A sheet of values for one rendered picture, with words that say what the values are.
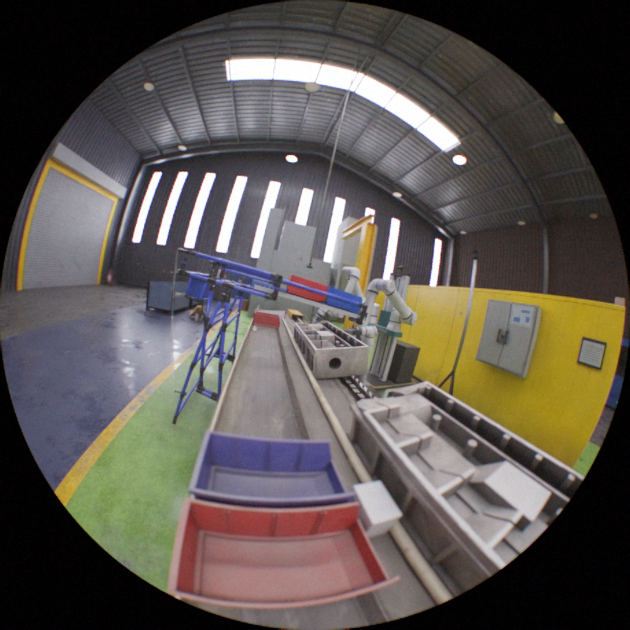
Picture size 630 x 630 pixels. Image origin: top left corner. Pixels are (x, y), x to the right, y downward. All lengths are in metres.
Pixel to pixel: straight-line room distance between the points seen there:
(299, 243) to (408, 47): 9.28
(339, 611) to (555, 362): 2.60
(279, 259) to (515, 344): 7.22
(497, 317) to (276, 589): 2.78
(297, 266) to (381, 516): 7.66
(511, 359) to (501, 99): 8.63
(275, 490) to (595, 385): 2.69
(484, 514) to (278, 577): 0.42
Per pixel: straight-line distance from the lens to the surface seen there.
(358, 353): 1.35
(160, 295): 6.39
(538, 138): 10.52
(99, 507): 1.58
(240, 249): 11.52
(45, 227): 10.81
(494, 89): 9.46
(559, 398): 2.73
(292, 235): 9.18
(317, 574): 0.53
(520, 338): 2.61
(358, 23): 8.81
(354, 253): 9.84
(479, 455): 0.74
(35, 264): 10.67
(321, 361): 1.28
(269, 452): 0.57
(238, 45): 9.32
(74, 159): 11.08
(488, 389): 3.00
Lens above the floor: 1.26
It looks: 6 degrees down
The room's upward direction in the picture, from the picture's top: 11 degrees clockwise
